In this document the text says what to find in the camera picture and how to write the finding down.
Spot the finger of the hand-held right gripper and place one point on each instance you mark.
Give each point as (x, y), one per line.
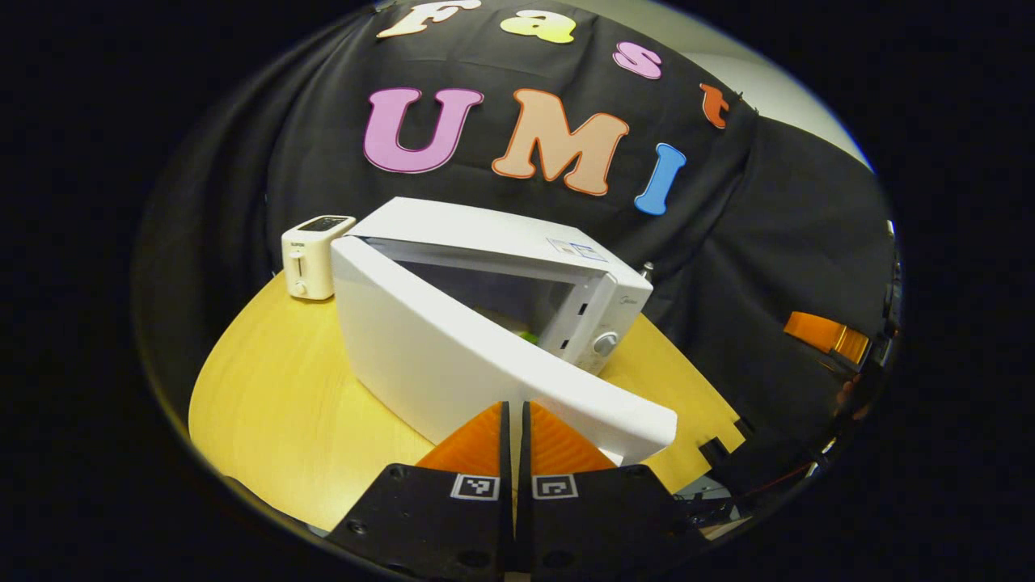
(821, 333)

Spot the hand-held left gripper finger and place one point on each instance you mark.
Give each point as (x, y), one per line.
(525, 461)
(506, 461)

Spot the white microwave oven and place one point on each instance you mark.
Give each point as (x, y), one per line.
(420, 356)

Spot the white toaster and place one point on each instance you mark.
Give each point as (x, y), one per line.
(311, 259)

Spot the black backdrop cloth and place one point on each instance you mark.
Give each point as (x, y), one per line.
(242, 162)

